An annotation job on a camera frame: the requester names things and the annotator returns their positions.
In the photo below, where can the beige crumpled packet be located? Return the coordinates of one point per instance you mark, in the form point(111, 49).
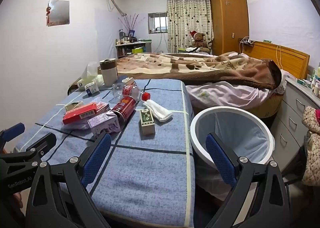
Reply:
point(75, 106)

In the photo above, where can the wrapped air conditioner pipe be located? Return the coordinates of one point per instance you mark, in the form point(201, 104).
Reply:
point(117, 5)

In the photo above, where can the clear plastic bottle red label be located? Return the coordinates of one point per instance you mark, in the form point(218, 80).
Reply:
point(127, 89)

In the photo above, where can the beige cup with brown band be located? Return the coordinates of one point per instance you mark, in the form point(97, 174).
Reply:
point(108, 74)

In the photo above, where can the red drink can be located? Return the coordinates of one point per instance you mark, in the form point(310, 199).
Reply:
point(123, 108)

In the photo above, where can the crumpled white wrapper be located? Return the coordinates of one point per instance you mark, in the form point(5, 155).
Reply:
point(128, 81)

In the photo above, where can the small grey desk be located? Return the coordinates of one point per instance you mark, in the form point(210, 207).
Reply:
point(130, 46)

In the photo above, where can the person's left hand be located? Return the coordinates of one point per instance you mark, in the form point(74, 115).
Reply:
point(17, 199)

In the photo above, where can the white foam fruit net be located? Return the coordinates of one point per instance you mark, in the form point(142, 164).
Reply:
point(160, 113)

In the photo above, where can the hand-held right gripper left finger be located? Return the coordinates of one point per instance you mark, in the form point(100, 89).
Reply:
point(96, 160)

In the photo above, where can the floral quilted garment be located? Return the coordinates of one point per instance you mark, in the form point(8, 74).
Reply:
point(311, 148)

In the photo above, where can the pink strawberry carton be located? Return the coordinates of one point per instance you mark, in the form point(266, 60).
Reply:
point(102, 108)

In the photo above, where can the small photo frame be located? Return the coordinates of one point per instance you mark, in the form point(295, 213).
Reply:
point(131, 33)

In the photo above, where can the wooden bed headboard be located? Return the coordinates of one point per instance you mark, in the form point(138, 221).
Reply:
point(295, 63)

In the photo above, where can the red hanging ornament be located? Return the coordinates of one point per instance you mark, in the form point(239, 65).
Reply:
point(48, 11)

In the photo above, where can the purple drink carton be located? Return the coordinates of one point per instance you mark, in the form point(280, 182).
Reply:
point(105, 124)

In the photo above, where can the white round trash bin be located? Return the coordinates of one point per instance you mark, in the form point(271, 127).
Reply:
point(200, 128)

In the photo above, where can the wooden wardrobe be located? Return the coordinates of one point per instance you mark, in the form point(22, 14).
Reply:
point(225, 18)

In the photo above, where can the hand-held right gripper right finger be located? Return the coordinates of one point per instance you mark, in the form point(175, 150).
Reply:
point(221, 161)

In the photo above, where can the heart print curtain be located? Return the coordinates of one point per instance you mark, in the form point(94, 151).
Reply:
point(187, 18)

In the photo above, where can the pink bed sheet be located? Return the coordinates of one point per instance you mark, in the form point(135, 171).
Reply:
point(225, 95)

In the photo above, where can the cluster of small bottles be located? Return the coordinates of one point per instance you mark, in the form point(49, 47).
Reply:
point(315, 85)

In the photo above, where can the small white blue tissue pack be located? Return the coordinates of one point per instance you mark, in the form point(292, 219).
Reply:
point(92, 90)

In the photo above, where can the grey drawer nightstand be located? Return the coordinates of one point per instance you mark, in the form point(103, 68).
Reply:
point(290, 108)

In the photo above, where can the brown paw print blanket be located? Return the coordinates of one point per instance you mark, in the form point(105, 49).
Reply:
point(200, 68)

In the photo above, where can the pale plastic bin liner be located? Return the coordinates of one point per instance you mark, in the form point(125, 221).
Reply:
point(240, 130)

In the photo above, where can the yellow soft tissue pack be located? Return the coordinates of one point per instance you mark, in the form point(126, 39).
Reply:
point(85, 81)

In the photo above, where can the barred window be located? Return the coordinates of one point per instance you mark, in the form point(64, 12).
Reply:
point(157, 21)

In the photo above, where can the dark green small box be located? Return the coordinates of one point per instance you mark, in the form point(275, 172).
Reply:
point(146, 120)

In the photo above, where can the brown teddy bear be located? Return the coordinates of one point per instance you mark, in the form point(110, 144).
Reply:
point(198, 39)

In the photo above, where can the power strip with plugs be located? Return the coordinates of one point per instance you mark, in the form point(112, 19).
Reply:
point(247, 41)

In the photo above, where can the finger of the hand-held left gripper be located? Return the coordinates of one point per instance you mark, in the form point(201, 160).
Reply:
point(41, 146)
point(12, 131)

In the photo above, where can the cluster of cosmetic jars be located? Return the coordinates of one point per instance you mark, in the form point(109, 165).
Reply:
point(123, 40)

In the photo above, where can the square wall mirror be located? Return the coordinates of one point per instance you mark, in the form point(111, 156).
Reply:
point(58, 13)

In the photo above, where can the green box on desk shelf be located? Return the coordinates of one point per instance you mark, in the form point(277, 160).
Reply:
point(137, 50)

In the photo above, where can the vase with dry branches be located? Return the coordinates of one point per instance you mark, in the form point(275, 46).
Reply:
point(130, 24)

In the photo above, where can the red flat box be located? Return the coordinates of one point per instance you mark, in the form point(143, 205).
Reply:
point(77, 116)

